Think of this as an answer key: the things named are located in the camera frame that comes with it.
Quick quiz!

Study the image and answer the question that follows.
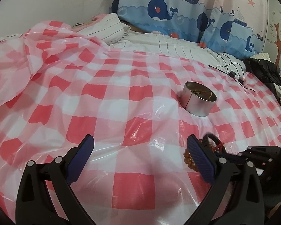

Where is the amber bead bracelet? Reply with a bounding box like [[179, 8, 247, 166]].
[[183, 139, 205, 171]]

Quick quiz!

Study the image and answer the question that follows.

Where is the round metal tin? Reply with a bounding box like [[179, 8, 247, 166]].
[[180, 81, 218, 118]]

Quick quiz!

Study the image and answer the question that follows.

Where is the black cable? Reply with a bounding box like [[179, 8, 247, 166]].
[[208, 53, 256, 92]]

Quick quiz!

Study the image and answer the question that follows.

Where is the red white checkered plastic sheet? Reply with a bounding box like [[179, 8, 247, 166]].
[[0, 20, 281, 225]]

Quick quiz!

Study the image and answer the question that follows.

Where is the white striped pillow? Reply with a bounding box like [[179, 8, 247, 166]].
[[81, 13, 132, 44]]

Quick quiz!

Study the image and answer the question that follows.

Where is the red braided cord bracelet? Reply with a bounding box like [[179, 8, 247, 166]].
[[212, 142, 226, 154]]

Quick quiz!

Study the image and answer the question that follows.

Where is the striped white bedsheet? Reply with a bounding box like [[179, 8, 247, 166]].
[[108, 31, 245, 64]]

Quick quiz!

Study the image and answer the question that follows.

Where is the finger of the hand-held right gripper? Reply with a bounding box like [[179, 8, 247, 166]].
[[217, 152, 247, 167], [236, 145, 281, 163]]

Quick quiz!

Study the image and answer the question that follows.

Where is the large whale print pillow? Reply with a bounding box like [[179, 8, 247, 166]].
[[111, 0, 223, 45]]

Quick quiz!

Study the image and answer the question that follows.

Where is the white cloth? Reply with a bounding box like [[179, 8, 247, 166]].
[[249, 52, 271, 62]]

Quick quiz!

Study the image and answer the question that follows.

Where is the small whale print pillow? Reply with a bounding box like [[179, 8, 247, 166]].
[[200, 5, 264, 60]]

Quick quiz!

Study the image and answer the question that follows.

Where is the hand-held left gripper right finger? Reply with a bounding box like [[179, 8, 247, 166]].
[[187, 135, 267, 225]]

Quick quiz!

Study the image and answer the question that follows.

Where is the thin gold bracelet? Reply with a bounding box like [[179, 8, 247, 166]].
[[190, 88, 216, 102]]

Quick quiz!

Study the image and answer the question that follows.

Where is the black jacket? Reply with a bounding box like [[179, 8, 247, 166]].
[[242, 57, 281, 92]]

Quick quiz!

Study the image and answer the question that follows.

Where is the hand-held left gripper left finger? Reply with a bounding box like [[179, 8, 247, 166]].
[[16, 134, 95, 225]]

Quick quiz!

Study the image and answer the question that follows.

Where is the black bracelet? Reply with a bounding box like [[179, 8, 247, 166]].
[[203, 133, 226, 155]]

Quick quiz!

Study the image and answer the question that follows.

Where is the pink cloth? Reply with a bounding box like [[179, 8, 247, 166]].
[[71, 14, 108, 32]]

